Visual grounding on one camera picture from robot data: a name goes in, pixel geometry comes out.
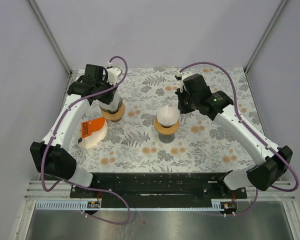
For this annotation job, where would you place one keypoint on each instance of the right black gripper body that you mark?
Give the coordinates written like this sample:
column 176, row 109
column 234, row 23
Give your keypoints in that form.
column 187, row 103

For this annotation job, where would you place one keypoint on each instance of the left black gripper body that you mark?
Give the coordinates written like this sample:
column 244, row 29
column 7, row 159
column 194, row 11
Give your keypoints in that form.
column 106, row 97

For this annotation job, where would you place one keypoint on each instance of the white paper coffee filter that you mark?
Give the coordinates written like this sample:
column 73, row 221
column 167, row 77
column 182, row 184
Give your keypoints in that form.
column 115, row 104

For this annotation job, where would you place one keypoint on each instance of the grey glass carafe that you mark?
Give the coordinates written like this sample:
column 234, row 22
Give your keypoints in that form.
column 166, row 139

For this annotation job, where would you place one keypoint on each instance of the orange coffee filter pack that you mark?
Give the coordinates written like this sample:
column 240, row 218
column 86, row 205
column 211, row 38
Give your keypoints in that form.
column 91, row 132

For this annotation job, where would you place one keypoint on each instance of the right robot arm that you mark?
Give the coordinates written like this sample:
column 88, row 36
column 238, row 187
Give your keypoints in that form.
column 270, row 160

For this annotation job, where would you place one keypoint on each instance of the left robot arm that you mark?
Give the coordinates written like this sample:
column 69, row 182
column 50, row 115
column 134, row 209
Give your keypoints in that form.
column 50, row 155

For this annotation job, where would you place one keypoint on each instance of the floral tablecloth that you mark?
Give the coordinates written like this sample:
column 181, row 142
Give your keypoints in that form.
column 133, row 144

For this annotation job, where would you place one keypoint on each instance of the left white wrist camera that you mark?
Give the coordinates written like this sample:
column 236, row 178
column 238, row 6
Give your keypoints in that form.
column 113, row 74

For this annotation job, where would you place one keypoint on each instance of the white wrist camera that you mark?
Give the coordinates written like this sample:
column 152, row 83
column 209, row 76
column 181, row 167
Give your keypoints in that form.
column 181, row 76
column 113, row 74

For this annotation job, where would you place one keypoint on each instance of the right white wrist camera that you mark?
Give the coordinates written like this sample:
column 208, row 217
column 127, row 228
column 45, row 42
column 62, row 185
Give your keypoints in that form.
column 181, row 76

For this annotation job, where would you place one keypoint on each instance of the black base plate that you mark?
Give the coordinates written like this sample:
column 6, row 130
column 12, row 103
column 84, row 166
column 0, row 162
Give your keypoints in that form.
column 160, row 190

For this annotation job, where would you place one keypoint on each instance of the left aluminium frame post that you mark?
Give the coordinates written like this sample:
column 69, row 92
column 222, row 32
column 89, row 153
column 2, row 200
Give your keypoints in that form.
column 51, row 39

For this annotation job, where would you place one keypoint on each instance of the aluminium frame post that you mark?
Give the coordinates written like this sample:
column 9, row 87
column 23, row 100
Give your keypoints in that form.
column 51, row 39
column 266, row 34

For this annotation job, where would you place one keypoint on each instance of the white slotted cable duct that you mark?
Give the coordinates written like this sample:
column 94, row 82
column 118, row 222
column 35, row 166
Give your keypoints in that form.
column 100, row 205

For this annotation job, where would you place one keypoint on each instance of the right aluminium frame post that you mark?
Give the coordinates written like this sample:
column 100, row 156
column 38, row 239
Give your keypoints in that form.
column 266, row 34

